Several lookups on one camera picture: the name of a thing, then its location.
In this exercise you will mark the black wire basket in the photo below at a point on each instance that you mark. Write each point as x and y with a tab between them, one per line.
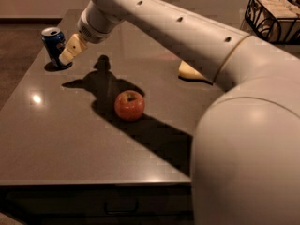
275	21

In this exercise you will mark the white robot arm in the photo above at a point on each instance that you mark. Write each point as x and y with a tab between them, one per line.
245	158

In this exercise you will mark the blue pepsi can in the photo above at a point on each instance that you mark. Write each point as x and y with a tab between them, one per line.
54	42

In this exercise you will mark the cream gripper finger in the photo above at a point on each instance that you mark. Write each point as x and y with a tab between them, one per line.
75	46

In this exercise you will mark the yellow sponge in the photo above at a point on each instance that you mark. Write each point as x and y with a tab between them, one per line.
189	73

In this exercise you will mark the red apple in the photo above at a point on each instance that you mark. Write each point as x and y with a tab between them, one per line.
129	105

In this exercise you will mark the dark drawer with handle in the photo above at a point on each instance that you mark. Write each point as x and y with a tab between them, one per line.
103	201

